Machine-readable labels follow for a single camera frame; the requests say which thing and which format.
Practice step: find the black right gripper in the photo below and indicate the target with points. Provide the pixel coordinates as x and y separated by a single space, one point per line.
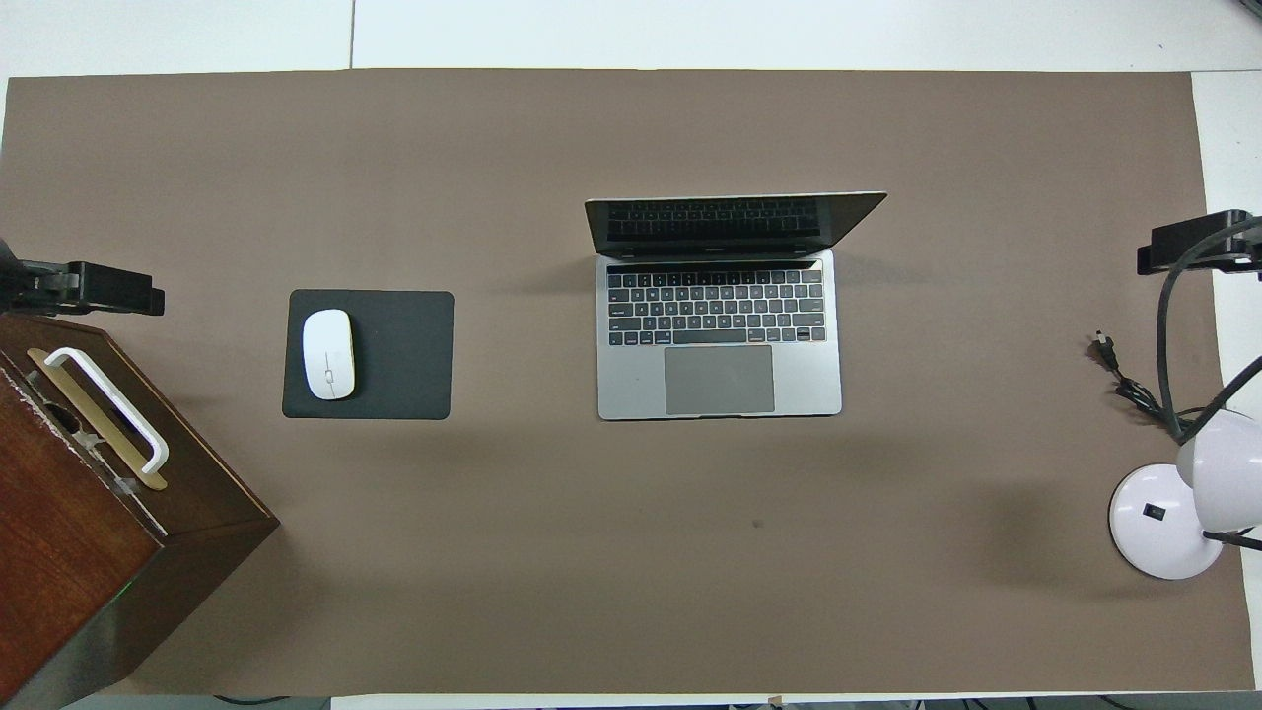
1193 242

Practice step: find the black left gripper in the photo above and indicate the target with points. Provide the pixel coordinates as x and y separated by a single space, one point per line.
108 288

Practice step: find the grey aluminium laptop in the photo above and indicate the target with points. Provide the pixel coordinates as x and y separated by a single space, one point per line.
718 380

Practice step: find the white computer mouse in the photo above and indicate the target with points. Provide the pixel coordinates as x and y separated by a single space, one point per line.
328 353

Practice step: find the dark brown wooden box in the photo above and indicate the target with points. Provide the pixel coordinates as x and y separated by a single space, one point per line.
69 532

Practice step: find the white desk lamp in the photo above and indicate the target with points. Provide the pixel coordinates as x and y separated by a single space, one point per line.
1158 518

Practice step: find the black mouse pad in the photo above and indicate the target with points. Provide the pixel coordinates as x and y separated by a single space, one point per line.
404 355

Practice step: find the brown table mat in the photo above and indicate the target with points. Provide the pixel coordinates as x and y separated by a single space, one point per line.
592 552

